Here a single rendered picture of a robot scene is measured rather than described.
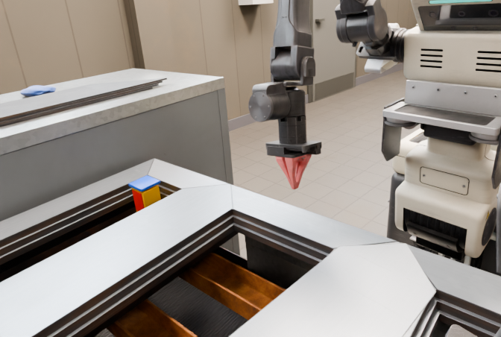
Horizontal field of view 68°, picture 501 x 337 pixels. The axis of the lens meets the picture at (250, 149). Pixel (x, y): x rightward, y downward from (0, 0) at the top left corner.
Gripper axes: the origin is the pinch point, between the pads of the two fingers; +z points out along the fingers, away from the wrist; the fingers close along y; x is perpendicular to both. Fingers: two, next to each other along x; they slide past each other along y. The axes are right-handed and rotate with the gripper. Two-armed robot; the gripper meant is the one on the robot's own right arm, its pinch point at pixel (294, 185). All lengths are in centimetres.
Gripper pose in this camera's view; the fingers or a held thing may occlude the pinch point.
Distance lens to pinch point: 79.7
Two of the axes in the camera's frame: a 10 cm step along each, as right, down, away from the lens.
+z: 0.6, 9.9, 1.6
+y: 7.2, 0.7, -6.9
